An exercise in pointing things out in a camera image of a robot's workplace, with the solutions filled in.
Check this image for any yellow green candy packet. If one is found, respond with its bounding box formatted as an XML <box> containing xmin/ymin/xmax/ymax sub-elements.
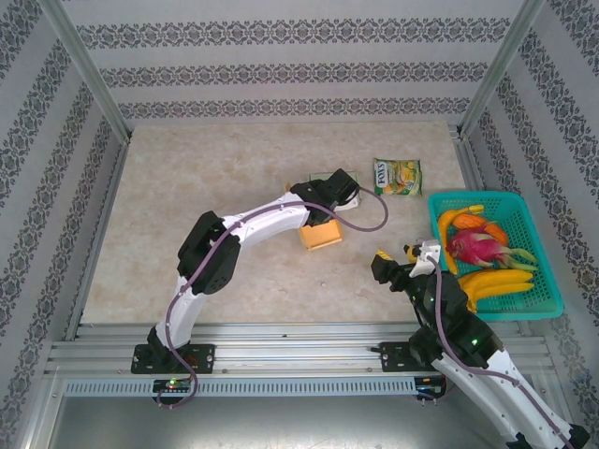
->
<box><xmin>373</xmin><ymin>157</ymin><xmax>424</xmax><ymax>197</ymax></box>

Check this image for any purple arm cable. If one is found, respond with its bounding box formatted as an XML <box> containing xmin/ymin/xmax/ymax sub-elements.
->
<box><xmin>156</xmin><ymin>186</ymin><xmax>390</xmax><ymax>409</ymax></box>
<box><xmin>428</xmin><ymin>254</ymin><xmax>570</xmax><ymax>449</ymax></box>

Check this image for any pink toy dragon fruit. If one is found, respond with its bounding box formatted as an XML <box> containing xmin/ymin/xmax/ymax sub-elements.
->
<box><xmin>444</xmin><ymin>228</ymin><xmax>517</xmax><ymax>271</ymax></box>

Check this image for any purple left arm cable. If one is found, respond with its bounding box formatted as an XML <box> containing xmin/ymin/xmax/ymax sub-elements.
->
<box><xmin>156</xmin><ymin>186</ymin><xmax>390</xmax><ymax>409</ymax></box>

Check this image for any small circuit board green light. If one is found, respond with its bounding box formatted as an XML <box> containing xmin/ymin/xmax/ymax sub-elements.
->
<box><xmin>153</xmin><ymin>378</ymin><xmax>192</xmax><ymax>393</ymax></box>

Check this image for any orange paper box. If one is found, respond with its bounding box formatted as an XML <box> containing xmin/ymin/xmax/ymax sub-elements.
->
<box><xmin>299</xmin><ymin>218</ymin><xmax>345</xmax><ymax>254</ymax></box>

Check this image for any green paper box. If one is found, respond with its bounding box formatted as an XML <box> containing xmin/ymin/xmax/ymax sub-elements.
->
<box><xmin>307</xmin><ymin>170</ymin><xmax>362</xmax><ymax>210</ymax></box>

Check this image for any aluminium mounting rail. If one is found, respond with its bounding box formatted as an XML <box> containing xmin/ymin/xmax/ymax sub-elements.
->
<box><xmin>44</xmin><ymin>321</ymin><xmax>556</xmax><ymax>375</ymax></box>

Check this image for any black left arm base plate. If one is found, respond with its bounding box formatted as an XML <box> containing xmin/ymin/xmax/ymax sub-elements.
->
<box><xmin>130</xmin><ymin>343</ymin><xmax>216</xmax><ymax>375</ymax></box>

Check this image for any orange toy mango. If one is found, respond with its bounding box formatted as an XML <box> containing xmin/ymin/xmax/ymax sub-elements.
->
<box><xmin>451</xmin><ymin>212</ymin><xmax>486</xmax><ymax>231</ymax></box>

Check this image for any teal plastic basket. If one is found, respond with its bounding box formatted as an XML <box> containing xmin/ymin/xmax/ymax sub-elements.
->
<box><xmin>428</xmin><ymin>189</ymin><xmax>565</xmax><ymax>320</ymax></box>

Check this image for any single yellow toy banana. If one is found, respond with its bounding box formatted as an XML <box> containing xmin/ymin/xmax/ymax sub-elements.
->
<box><xmin>437</xmin><ymin>204</ymin><xmax>487</xmax><ymax>275</ymax></box>

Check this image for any aluminium frame post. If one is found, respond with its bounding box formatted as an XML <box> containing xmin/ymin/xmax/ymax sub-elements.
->
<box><xmin>37</xmin><ymin>0</ymin><xmax>133</xmax><ymax>142</ymax></box>
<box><xmin>457</xmin><ymin>0</ymin><xmax>548</xmax><ymax>141</ymax></box>

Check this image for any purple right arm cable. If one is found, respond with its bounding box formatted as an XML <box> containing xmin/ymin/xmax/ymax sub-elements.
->
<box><xmin>428</xmin><ymin>254</ymin><xmax>570</xmax><ymax>449</ymax></box>

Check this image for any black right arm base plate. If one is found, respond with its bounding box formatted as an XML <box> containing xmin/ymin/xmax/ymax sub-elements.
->
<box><xmin>379</xmin><ymin>340</ymin><xmax>465</xmax><ymax>374</ymax></box>

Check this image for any grey slotted cable duct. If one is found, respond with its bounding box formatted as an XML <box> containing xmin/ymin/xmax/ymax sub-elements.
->
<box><xmin>63</xmin><ymin>377</ymin><xmax>417</xmax><ymax>398</ymax></box>

